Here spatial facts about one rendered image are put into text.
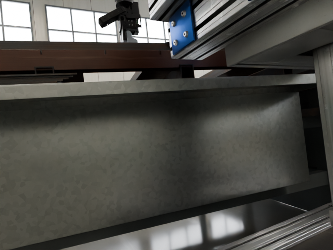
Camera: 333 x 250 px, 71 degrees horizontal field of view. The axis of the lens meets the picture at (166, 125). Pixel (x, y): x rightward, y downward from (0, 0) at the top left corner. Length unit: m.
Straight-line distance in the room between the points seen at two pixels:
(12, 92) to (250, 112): 0.71
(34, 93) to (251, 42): 0.45
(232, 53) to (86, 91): 0.33
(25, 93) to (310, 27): 0.53
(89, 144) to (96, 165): 0.06
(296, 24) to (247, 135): 0.50
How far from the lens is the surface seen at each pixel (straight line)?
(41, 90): 0.56
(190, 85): 0.61
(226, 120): 0.83
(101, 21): 0.99
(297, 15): 0.45
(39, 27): 9.98
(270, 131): 0.94
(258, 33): 0.50
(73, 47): 0.84
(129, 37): 0.97
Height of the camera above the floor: 0.55
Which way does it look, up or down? 1 degrees up
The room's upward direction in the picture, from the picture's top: 6 degrees counter-clockwise
